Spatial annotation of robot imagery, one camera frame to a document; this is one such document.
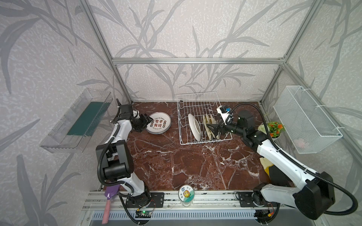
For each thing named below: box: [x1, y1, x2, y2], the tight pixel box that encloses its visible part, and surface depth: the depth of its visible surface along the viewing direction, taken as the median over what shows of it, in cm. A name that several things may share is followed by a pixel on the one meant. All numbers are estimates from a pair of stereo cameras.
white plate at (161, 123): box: [145, 111, 172, 135], surface depth 107 cm
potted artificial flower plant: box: [267, 121, 286, 141], surface depth 87 cm
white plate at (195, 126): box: [188, 113, 202, 142], surface depth 91 cm
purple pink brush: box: [101, 184, 121, 225], surface depth 72 cm
